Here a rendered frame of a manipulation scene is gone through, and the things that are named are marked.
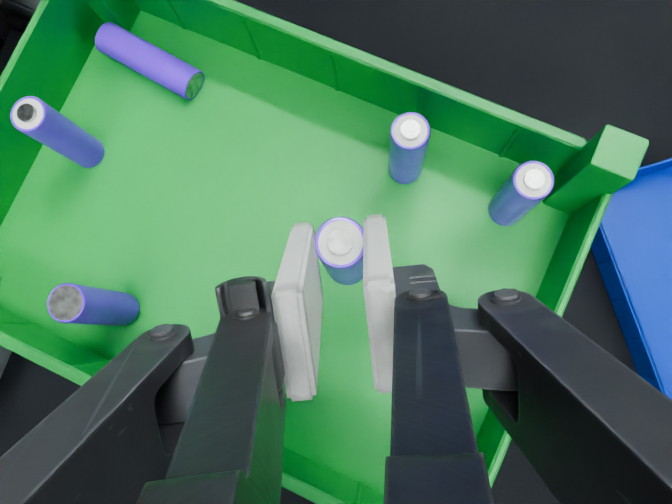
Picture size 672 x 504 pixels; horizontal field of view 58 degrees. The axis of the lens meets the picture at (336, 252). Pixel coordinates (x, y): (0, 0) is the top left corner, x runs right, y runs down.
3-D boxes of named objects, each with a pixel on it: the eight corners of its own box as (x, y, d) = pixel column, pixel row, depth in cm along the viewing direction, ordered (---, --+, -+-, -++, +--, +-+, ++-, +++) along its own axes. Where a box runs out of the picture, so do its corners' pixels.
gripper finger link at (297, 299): (316, 401, 15) (287, 404, 15) (323, 300, 22) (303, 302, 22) (300, 290, 14) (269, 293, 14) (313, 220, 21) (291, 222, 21)
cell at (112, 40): (191, 71, 33) (95, 19, 34) (181, 101, 34) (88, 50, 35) (207, 70, 35) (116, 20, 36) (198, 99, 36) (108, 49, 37)
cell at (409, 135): (426, 160, 34) (437, 118, 27) (413, 189, 34) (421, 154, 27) (396, 147, 34) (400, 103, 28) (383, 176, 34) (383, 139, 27)
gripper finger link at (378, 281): (362, 283, 14) (394, 280, 14) (363, 215, 21) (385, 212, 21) (375, 396, 15) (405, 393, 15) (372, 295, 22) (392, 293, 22)
